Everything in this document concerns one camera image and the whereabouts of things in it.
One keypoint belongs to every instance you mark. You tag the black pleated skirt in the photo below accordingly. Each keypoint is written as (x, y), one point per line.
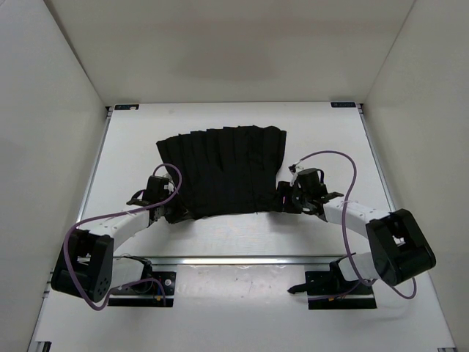
(225, 171)

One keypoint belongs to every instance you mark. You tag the right blue corner label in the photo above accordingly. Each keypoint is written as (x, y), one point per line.
(342, 104)

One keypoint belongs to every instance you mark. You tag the blue corner label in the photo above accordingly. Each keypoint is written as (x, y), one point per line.
(342, 104)
(126, 107)

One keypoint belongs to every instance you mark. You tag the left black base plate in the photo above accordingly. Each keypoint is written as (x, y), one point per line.
(149, 294)

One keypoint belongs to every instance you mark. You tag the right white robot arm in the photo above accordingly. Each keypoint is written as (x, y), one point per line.
(398, 251)

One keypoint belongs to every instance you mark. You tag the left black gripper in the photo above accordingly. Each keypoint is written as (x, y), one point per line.
(168, 195)

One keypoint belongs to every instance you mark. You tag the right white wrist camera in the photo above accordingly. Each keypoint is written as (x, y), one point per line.
(294, 170)

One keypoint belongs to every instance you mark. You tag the left blue corner label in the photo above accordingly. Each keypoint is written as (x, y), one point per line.
(126, 107)

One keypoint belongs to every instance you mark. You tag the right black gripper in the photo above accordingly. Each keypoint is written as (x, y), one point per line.
(283, 194)

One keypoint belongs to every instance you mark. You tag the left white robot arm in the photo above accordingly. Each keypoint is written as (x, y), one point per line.
(86, 267)

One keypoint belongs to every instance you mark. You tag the aluminium table rail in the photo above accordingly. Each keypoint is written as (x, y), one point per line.
(242, 261)

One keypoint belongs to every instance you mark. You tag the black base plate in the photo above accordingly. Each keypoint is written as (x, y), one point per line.
(325, 291)
(149, 294)

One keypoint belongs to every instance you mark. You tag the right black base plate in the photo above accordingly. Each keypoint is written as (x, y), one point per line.
(325, 291)

